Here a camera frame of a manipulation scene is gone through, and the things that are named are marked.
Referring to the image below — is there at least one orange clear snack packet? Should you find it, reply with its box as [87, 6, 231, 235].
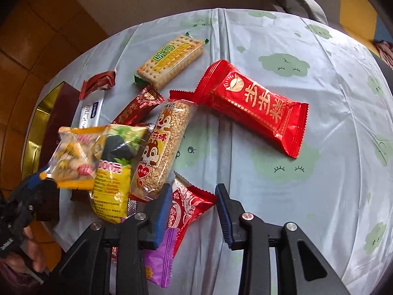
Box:
[39, 127, 105, 191]

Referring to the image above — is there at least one sesame stick squirrel packet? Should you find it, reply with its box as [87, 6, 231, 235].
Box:
[131, 90, 197, 201]

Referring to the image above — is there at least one dark red wrapper packet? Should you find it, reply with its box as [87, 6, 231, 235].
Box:
[79, 71, 116, 101]

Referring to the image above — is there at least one person's left hand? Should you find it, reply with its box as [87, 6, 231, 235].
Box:
[1, 226, 46, 274]

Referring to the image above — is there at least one purple snack packet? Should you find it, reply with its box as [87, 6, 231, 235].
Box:
[144, 228, 179, 288]

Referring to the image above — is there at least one red patterned white-edge packet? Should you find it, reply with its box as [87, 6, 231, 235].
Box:
[168, 172, 216, 256]

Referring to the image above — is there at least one maroon gold gift box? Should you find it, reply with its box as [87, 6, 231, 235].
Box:
[21, 80, 81, 222]

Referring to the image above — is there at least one yellow green snack packet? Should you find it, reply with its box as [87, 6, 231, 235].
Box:
[89, 124, 148, 224]

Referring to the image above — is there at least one white long sachet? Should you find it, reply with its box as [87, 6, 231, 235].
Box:
[79, 90, 105, 129]

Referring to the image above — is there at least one large red cake packet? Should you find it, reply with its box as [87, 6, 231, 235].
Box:
[192, 59, 309, 159]

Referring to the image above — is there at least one light blue cloud-print tablecloth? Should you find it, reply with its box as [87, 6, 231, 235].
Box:
[42, 9, 392, 294]

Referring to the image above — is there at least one dark red gold candy packet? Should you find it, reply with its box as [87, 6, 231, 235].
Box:
[112, 86, 165, 126]

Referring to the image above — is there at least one cracker packet green yellow label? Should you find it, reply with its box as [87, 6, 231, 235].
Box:
[134, 32, 209, 91]

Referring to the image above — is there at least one black padded massage table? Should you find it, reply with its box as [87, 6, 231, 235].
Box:
[372, 53, 393, 91]

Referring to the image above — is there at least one pink cloth on sofa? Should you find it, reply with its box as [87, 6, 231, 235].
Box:
[374, 41, 393, 69]

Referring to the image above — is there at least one grey yellow blue sofa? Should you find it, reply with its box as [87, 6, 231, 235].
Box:
[275, 0, 392, 57]

